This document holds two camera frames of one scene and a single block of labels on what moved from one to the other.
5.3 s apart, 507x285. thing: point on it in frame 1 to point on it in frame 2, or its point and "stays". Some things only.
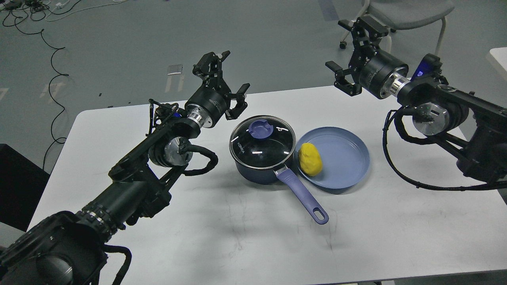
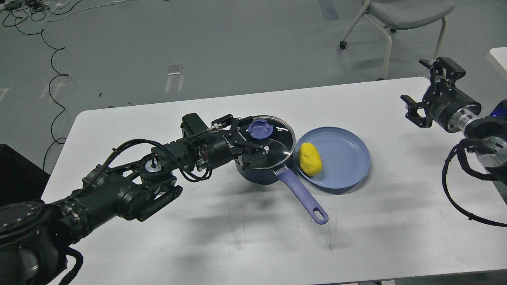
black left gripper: x=209 y=104 to x=224 y=146
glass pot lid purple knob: x=260 y=128 stays
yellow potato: x=309 y=159 stays
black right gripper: x=380 y=72 to x=450 y=106
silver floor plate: x=174 y=69 stays
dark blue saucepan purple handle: x=255 y=176 stays
